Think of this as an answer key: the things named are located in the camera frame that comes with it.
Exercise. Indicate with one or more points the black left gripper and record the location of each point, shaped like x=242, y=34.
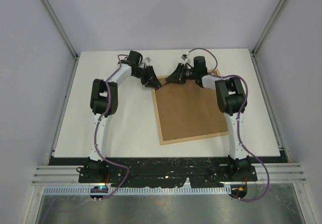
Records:
x=151, y=80

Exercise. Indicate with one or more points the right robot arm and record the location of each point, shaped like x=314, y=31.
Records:
x=232, y=95

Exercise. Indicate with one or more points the black speckled base plate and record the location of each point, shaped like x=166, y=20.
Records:
x=160, y=172

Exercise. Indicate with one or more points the right aluminium corner post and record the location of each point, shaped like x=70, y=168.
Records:
x=281, y=4

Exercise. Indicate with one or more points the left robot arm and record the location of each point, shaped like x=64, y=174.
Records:
x=104, y=100

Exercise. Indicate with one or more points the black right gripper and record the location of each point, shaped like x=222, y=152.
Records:
x=177, y=76

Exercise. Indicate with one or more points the wooden picture frame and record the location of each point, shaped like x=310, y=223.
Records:
x=187, y=113

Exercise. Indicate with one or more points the aluminium rail across front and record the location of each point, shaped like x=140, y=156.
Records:
x=67, y=175

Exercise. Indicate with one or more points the left aluminium corner post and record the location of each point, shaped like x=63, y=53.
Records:
x=56, y=22

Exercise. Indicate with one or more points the white slotted cable duct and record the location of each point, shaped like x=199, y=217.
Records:
x=98, y=190

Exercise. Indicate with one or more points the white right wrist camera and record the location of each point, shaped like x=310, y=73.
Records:
x=185, y=58

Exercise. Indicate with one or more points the aluminium corner post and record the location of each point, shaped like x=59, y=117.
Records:
x=281, y=4
x=56, y=22

